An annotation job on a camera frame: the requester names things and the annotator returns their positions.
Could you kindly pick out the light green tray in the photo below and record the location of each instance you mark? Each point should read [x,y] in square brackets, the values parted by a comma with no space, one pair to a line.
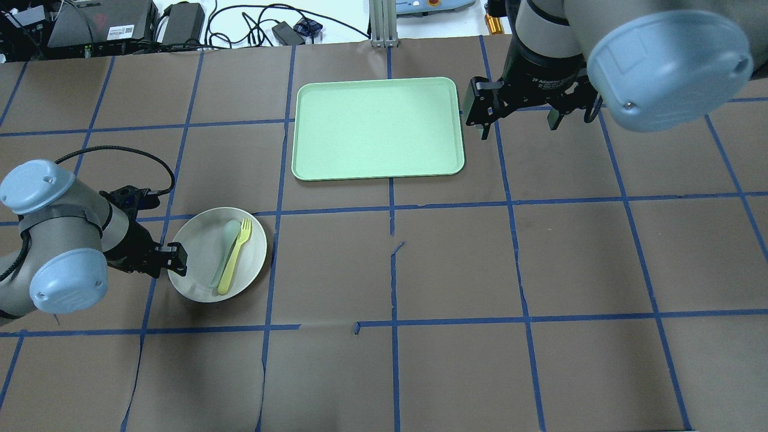
[388,128]

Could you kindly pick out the aluminium frame post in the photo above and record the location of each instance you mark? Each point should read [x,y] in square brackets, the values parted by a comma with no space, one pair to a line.
[382,21]

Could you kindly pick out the right robot arm grey silver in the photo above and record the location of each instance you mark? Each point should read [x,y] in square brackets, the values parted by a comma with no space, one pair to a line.
[653,64]

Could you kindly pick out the black power adapter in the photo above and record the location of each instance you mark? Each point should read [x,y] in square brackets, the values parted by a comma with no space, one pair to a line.
[286,35]

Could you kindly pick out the white round plate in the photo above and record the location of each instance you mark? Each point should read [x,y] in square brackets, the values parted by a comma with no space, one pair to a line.
[201,238]

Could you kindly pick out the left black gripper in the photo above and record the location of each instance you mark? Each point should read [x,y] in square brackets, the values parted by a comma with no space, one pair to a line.
[133,242]

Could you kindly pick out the gold metal cylinder tool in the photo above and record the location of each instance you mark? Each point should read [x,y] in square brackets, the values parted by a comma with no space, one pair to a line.
[494,24]

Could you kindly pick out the left robot arm grey silver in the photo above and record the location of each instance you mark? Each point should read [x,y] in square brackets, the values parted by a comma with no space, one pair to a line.
[70,236]

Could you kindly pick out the yellow plastic fork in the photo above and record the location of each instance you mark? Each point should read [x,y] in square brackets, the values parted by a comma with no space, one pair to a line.
[245,230]

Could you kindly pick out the pale green plastic spoon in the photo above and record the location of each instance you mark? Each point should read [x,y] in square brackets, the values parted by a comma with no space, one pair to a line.
[230,232]

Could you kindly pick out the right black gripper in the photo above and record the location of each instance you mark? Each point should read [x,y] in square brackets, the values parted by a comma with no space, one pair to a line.
[538,73]

